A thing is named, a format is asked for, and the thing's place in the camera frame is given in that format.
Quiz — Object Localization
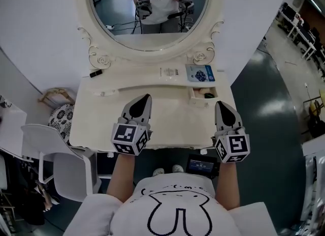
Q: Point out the person's left forearm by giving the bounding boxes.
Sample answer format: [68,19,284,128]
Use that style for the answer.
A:
[106,153,138,204]

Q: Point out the white grey office chair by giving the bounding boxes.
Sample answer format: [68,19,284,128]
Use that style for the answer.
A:
[20,124,102,203]

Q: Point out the oval white-framed mirror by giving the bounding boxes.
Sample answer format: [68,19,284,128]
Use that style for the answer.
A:
[75,0,225,70]

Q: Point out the row of white office desks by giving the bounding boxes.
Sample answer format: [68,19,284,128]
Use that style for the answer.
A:
[275,0,325,78]

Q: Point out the person's right forearm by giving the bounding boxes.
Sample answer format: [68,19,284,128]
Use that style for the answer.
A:
[215,162,241,210]

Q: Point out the person's white printed T-shirt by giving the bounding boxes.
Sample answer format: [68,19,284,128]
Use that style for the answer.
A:
[65,173,275,236]

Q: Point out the black display device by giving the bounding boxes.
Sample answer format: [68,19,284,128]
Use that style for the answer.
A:
[186,154,219,179]

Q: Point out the blue facial mask packet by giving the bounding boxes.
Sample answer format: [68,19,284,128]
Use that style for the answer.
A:
[185,64,216,82]

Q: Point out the floral cushioned stool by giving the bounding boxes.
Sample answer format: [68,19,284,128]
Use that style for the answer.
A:
[38,87,76,146]

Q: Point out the white vanity dressing table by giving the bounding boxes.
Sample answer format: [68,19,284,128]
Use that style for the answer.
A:
[69,62,238,158]

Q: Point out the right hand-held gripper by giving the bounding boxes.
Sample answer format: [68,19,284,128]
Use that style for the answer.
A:
[212,100,251,164]

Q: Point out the white printed packet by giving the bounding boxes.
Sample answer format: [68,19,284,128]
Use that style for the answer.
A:
[159,65,185,78]

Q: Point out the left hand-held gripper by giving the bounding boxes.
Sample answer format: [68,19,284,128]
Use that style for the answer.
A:
[111,94,153,156]

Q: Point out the white desk cabinet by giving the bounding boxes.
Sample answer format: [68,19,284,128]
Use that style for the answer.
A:
[0,95,27,154]

